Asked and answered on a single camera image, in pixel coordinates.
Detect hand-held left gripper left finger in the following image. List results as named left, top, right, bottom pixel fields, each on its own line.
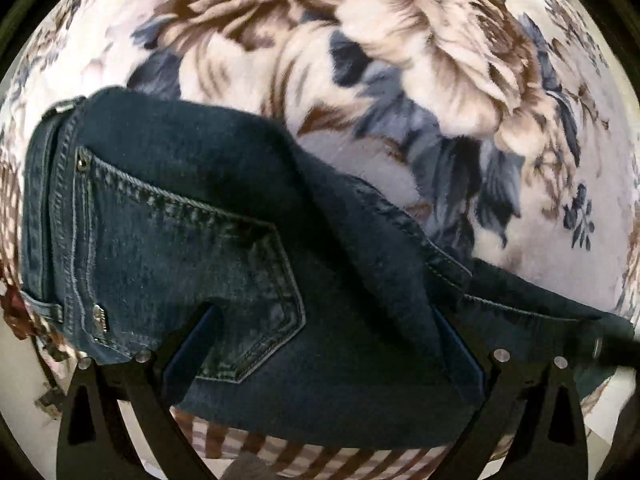
left=56, top=301, right=227, bottom=480

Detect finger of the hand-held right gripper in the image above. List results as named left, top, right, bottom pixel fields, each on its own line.
left=590, top=321, right=640, bottom=367

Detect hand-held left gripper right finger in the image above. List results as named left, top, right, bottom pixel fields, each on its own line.
left=431, top=305, right=590, bottom=480

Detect dark blue denim pants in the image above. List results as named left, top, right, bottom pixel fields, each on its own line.
left=20, top=86, right=636, bottom=448

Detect floral printed blanket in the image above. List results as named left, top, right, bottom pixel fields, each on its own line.
left=0, top=0, right=640, bottom=480

